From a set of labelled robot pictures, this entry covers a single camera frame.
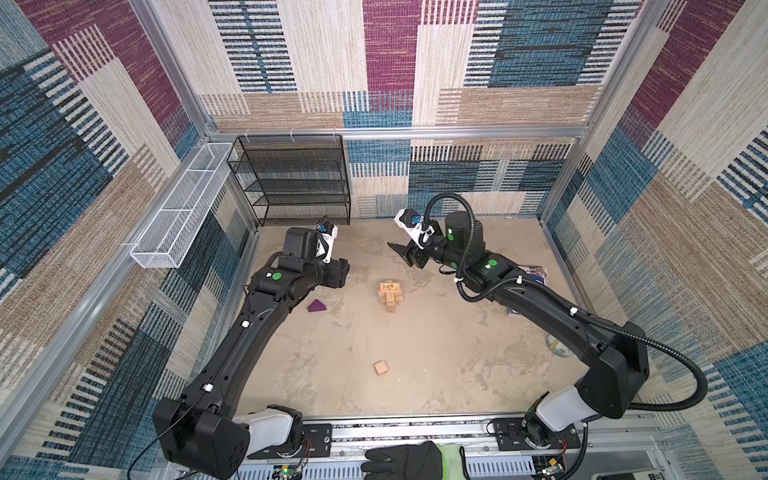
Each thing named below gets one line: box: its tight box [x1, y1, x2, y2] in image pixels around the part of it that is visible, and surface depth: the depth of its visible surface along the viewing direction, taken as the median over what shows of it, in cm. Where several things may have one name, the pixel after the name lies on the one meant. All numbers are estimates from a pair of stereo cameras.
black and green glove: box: [361, 441, 469, 480], surface depth 71 cm
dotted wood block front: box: [380, 282, 400, 292], surface depth 93 cm
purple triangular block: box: [307, 298, 327, 312], surface depth 98 cm
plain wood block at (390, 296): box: [377, 290, 403, 303], surface depth 93 cm
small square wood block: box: [374, 360, 389, 376], surface depth 86 cm
